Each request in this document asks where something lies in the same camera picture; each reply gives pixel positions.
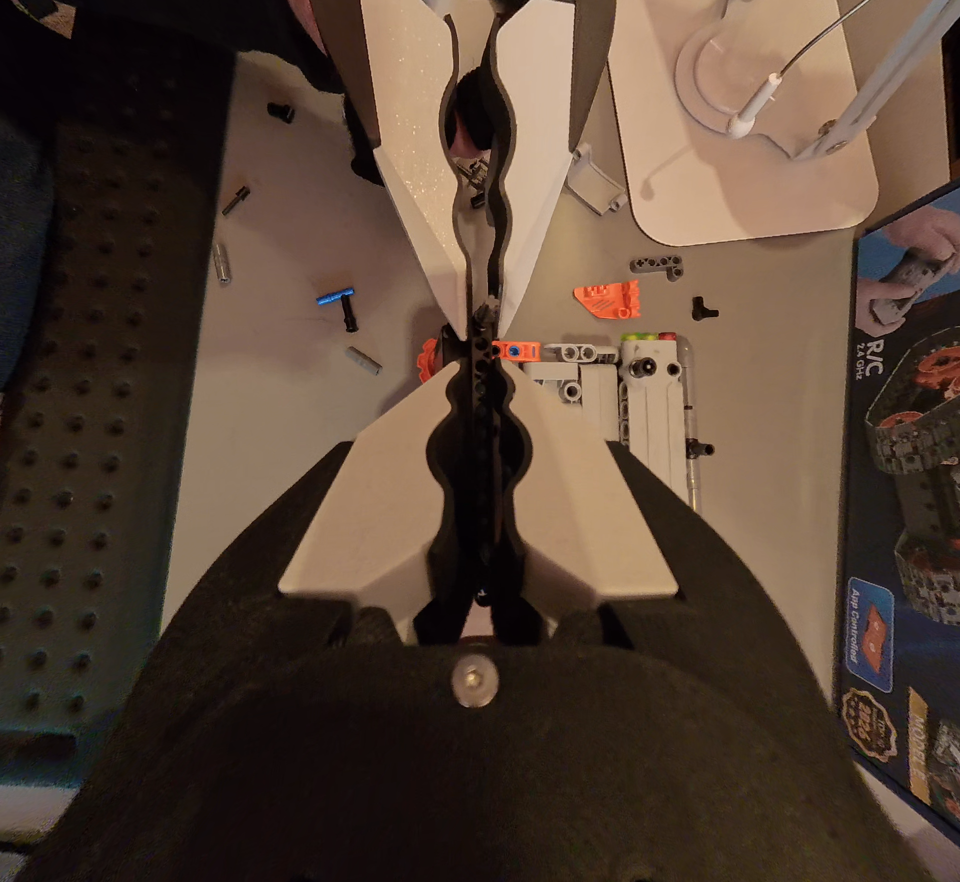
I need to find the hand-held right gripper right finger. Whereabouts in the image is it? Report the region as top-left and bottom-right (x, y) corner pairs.
(495, 361), (682, 639)

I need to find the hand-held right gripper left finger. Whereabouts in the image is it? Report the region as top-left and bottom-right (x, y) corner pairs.
(276, 359), (465, 647)

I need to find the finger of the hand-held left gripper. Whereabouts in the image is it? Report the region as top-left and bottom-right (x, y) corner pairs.
(483, 0), (580, 332)
(357, 0), (477, 332)

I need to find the building block robot chassis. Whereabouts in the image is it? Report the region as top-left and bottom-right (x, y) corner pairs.
(416, 301), (715, 621)

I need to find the long black holed beam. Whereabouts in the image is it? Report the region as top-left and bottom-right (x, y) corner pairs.
(450, 312), (515, 598)

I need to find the person's left hand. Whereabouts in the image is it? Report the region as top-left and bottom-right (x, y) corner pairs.
(447, 71), (498, 159)

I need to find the light grey panel piece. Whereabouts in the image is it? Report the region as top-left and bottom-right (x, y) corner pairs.
(566, 143), (630, 217)

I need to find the orange panel piece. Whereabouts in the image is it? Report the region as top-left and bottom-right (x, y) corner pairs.
(573, 281), (642, 319)

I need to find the dark perforated mat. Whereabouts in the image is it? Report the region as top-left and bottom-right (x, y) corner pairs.
(0, 57), (235, 786)

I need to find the blue robot kit box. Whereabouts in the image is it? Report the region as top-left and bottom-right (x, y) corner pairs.
(832, 181), (960, 842)

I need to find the person's leg in jeans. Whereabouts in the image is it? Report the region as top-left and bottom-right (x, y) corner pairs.
(0, 113), (57, 351)

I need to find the lamp cable with white plug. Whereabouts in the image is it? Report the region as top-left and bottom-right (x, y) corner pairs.
(726, 0), (960, 141)

